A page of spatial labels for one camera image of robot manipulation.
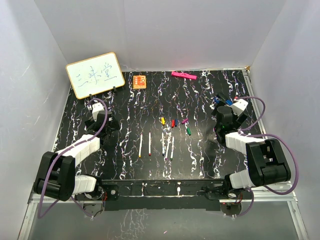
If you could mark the green pen cap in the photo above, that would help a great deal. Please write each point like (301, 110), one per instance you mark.
(188, 131)

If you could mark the orange card pack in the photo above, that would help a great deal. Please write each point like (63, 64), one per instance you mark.
(139, 82)

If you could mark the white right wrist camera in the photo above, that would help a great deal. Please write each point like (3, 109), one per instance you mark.
(239, 106)

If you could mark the red white pen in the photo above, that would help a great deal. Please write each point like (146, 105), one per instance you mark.
(149, 144)

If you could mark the purple tipped white pen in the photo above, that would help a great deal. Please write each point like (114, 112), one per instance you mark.
(167, 147)

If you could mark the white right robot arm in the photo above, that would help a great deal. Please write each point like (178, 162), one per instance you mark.
(266, 161)

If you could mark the pink plastic clip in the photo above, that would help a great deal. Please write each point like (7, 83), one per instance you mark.
(183, 75)

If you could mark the blue plastic clip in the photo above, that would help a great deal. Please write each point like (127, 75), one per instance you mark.
(222, 102)

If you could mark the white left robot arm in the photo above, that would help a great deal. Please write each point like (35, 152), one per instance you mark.
(63, 181)

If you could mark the purple pen cap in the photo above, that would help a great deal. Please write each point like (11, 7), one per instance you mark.
(184, 121)

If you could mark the small whiteboard with writing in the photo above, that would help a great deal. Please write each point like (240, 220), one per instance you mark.
(95, 75)

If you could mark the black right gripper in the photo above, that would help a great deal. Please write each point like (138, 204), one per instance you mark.
(237, 120)

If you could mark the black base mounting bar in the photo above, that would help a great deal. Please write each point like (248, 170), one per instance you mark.
(173, 194)

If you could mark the blue white pen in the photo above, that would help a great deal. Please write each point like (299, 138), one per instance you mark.
(163, 144)

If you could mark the yellow white pen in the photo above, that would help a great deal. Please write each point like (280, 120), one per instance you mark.
(140, 146)

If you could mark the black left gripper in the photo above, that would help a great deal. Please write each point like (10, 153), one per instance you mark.
(114, 127)

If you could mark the green tipped white pen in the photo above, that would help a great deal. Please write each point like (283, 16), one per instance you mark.
(172, 148)

